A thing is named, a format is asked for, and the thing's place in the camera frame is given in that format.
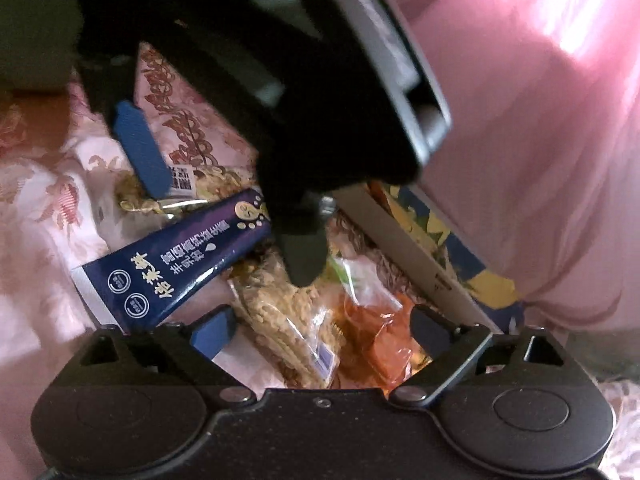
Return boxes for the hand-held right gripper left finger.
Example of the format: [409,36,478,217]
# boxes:
[60,305,258,406]

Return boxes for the pink printed noodle snack bag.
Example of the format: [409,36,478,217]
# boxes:
[116,41,262,217]

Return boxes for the navy blue sachet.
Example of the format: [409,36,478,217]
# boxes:
[70,187,274,335]

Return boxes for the orange snack packet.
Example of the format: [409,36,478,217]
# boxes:
[325,255,437,397]

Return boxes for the colourful printed cardboard box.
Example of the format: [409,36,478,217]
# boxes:
[332,179,526,337]

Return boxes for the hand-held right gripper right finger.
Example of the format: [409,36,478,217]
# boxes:
[390,303,586,407]

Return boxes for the clear noodle snack packet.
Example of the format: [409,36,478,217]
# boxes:
[227,249,347,391]

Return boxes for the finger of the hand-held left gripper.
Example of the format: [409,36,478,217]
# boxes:
[80,55,174,202]
[267,180,335,289]

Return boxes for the pink floral bed sheet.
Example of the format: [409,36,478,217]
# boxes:
[0,70,640,480]

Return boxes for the pink garment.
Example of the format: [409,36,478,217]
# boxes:
[359,0,640,332]

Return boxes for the brown patterned snack packet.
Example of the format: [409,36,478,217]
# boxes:
[325,210,426,306]

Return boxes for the grey-green cardboard panel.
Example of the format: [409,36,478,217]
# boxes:
[0,0,83,92]

